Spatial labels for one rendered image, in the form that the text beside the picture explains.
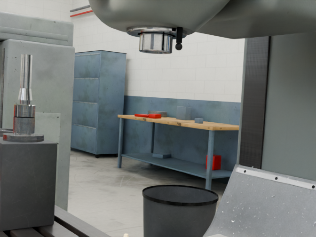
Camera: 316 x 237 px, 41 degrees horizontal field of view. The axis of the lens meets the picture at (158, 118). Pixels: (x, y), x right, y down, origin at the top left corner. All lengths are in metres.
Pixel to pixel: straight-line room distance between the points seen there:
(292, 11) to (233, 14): 0.08
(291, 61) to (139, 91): 7.06
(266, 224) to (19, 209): 0.52
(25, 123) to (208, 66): 5.67
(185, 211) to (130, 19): 1.97
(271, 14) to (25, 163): 0.60
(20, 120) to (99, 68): 6.89
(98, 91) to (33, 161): 6.90
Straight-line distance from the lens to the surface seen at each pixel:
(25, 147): 0.95
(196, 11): 0.56
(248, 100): 0.95
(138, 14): 0.54
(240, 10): 0.64
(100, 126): 7.87
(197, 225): 2.50
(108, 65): 7.91
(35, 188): 0.97
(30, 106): 0.98
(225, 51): 6.32
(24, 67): 0.99
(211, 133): 5.31
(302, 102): 0.88
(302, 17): 0.67
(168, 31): 0.57
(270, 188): 0.90
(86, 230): 0.97
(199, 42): 6.75
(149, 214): 2.54
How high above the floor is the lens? 1.22
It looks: 3 degrees down
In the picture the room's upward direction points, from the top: 3 degrees clockwise
